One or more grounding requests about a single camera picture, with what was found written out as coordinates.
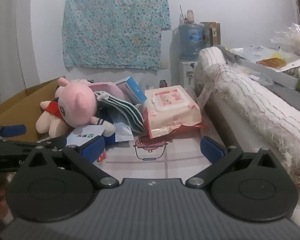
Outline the clear plastic bag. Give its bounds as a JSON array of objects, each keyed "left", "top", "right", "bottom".
[{"left": 271, "top": 22, "right": 300, "bottom": 57}]

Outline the brown cardboard box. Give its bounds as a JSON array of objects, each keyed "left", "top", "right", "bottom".
[{"left": 0, "top": 76, "right": 67, "bottom": 143}]

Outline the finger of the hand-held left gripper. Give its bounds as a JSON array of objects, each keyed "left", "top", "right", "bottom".
[
  {"left": 13, "top": 135, "right": 68, "bottom": 151},
  {"left": 0, "top": 123, "right": 27, "bottom": 139}
]

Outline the blue floral wall cloth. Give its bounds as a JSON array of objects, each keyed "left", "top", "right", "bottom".
[{"left": 62, "top": 0, "right": 171, "bottom": 71}]

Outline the pink plush doll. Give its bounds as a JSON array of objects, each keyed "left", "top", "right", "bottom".
[{"left": 36, "top": 77, "right": 116, "bottom": 138}]

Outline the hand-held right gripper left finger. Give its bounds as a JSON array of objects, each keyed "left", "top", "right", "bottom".
[{"left": 17, "top": 136, "right": 119, "bottom": 189}]

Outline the white tray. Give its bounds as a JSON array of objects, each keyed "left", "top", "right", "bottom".
[{"left": 231, "top": 46, "right": 300, "bottom": 89}]

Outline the printed tablecloth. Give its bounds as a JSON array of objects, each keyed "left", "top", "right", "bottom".
[{"left": 37, "top": 119, "right": 216, "bottom": 180}]

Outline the rolled white fringed towel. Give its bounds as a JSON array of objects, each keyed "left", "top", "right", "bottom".
[{"left": 194, "top": 45, "right": 300, "bottom": 201}]

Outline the pink cloth pouch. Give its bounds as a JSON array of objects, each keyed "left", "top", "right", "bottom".
[{"left": 89, "top": 82, "right": 127, "bottom": 103}]

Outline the pink wet wipes pack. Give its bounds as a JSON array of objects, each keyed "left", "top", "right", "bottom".
[{"left": 143, "top": 85, "right": 205, "bottom": 139}]

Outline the blue and white box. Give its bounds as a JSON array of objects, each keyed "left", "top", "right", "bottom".
[{"left": 115, "top": 76, "right": 148, "bottom": 104}]

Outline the blue face mask stack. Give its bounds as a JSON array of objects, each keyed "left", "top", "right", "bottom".
[{"left": 94, "top": 91, "right": 147, "bottom": 133}]

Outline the blue water jug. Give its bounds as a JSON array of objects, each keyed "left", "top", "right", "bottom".
[{"left": 178, "top": 22, "right": 205, "bottom": 61}]

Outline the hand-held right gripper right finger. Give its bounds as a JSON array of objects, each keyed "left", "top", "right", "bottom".
[{"left": 186, "top": 136, "right": 288, "bottom": 189}]

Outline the white curtain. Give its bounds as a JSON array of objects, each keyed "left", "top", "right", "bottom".
[{"left": 0, "top": 0, "right": 40, "bottom": 110}]

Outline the patterned cardboard box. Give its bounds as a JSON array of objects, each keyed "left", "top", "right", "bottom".
[{"left": 201, "top": 22, "right": 221, "bottom": 48}]

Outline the white packet with green logo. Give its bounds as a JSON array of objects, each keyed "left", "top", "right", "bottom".
[{"left": 66, "top": 126, "right": 106, "bottom": 147}]

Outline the orange food piece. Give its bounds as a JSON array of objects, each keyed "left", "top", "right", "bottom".
[{"left": 256, "top": 57, "right": 287, "bottom": 68}]

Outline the white water dispenser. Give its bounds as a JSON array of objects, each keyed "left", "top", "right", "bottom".
[{"left": 179, "top": 59, "right": 199, "bottom": 90}]

